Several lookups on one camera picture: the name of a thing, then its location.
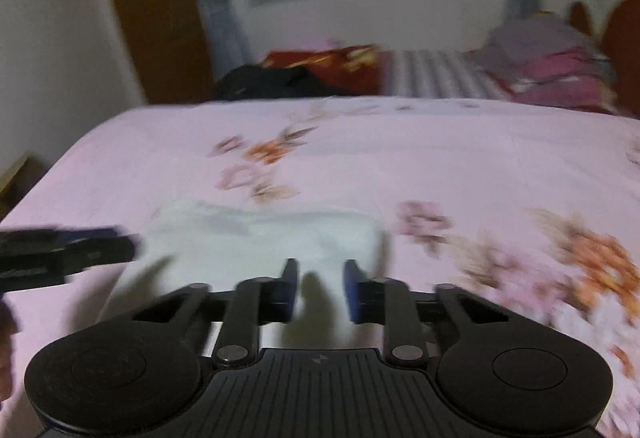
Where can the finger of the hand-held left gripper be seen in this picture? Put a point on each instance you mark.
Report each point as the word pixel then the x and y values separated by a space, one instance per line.
pixel 100 255
pixel 95 234

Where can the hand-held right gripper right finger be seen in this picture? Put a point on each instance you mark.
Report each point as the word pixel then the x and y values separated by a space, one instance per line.
pixel 352 290

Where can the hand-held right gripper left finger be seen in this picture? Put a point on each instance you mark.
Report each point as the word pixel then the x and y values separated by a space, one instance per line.
pixel 289 288

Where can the white fluffy towel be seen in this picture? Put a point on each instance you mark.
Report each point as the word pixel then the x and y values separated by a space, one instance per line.
pixel 260 243

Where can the pink folded clothes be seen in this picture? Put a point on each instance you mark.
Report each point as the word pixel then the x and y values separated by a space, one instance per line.
pixel 555 78

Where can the pink floral bed blanket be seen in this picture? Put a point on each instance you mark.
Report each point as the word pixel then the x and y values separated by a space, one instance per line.
pixel 425 158

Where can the black cloth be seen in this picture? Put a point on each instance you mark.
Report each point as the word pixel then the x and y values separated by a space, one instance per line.
pixel 275 83

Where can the brown wooden wardrobe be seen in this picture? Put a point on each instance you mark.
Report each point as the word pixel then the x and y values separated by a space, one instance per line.
pixel 155 18

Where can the red floral cloth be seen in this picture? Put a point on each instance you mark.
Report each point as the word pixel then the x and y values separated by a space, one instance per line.
pixel 345 66

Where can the grey striped sheet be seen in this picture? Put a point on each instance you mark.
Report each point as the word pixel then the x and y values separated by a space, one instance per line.
pixel 440 76

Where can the brown and white headboard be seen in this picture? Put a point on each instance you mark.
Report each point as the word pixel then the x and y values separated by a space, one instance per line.
pixel 625 53

